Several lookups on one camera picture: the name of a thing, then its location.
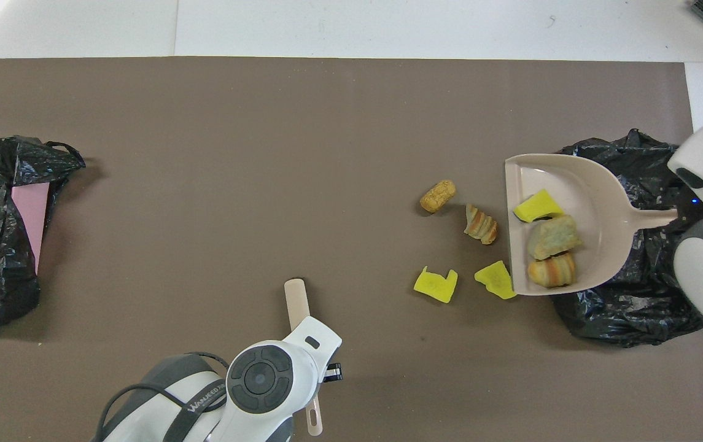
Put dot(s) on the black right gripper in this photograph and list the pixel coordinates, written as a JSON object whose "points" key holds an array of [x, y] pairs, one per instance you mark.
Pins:
{"points": [[695, 201]]}

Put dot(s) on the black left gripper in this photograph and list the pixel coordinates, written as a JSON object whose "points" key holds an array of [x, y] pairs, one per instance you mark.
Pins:
{"points": [[334, 372]]}

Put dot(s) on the beige hand brush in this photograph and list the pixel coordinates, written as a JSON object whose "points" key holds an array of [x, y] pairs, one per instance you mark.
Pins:
{"points": [[296, 301]]}

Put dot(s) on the beige plastic dustpan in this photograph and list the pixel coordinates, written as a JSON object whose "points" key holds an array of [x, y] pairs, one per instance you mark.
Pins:
{"points": [[603, 184]]}

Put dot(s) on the notched yellow sponge piece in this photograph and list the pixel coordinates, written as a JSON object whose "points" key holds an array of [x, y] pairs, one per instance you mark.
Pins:
{"points": [[435, 286]]}

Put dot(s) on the pale bread chunk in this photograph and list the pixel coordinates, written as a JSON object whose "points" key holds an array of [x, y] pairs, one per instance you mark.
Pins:
{"points": [[552, 238]]}

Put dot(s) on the small yellow sponge piece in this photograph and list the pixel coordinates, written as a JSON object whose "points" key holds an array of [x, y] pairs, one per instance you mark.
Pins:
{"points": [[535, 207]]}

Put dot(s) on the brown cork-like nugget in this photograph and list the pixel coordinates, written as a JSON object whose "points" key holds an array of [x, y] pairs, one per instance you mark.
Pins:
{"points": [[438, 196]]}

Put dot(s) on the striped brown croissant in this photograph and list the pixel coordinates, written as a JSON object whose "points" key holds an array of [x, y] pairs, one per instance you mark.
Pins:
{"points": [[481, 225]]}

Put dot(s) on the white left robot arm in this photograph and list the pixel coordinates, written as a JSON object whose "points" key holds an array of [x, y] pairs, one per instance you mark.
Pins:
{"points": [[265, 380]]}

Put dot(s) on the open black bag lined bin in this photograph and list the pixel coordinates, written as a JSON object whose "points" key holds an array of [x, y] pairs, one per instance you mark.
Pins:
{"points": [[646, 307]]}

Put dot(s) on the pink plastic bin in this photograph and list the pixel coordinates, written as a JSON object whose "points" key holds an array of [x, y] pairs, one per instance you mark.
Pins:
{"points": [[31, 215]]}

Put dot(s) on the brown table mat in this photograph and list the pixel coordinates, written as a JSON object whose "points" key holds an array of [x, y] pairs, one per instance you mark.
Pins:
{"points": [[265, 153]]}

